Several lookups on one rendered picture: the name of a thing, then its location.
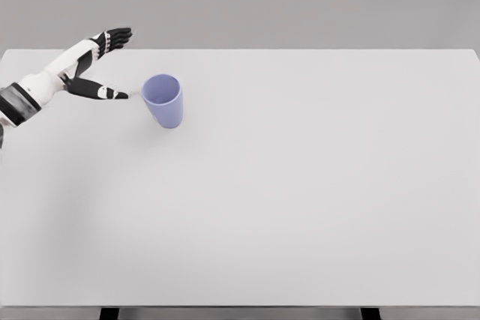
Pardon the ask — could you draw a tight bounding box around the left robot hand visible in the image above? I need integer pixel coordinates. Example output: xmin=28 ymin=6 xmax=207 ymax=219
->
xmin=43 ymin=27 xmax=133 ymax=101

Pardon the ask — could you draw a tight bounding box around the lavender plastic cup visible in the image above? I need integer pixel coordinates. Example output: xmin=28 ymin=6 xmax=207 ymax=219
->
xmin=140 ymin=73 xmax=185 ymax=130

